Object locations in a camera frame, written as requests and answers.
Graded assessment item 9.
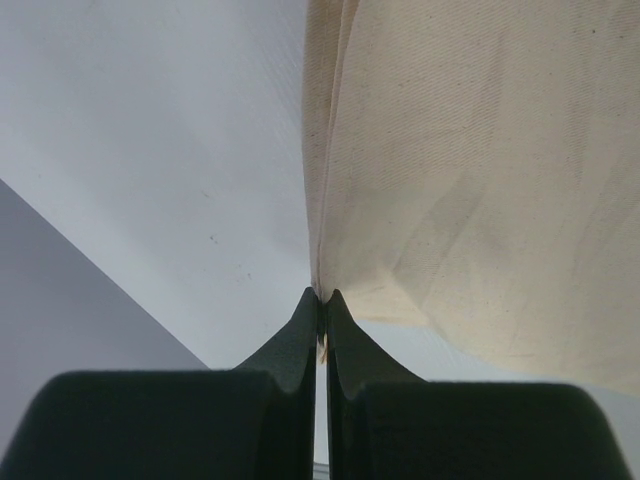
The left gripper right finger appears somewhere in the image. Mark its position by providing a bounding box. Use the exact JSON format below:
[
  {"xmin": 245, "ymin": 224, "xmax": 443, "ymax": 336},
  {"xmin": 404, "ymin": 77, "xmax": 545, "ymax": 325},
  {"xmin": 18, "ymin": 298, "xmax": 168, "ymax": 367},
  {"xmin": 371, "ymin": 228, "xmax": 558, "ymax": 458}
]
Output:
[{"xmin": 324, "ymin": 290, "xmax": 426, "ymax": 479}]

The beige cloth drape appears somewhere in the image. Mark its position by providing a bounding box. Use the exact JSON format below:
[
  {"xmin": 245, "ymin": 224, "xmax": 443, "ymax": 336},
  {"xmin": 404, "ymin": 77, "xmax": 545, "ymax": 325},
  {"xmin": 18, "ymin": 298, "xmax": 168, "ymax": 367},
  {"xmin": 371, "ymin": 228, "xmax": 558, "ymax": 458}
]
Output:
[{"xmin": 302, "ymin": 1, "xmax": 639, "ymax": 395}]

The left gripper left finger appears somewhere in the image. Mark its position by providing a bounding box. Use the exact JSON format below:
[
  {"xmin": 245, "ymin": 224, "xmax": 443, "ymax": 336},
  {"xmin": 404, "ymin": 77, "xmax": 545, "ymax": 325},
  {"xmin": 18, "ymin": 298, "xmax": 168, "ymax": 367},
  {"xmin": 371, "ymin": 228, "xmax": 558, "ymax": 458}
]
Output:
[{"xmin": 235, "ymin": 287, "xmax": 320, "ymax": 479}]

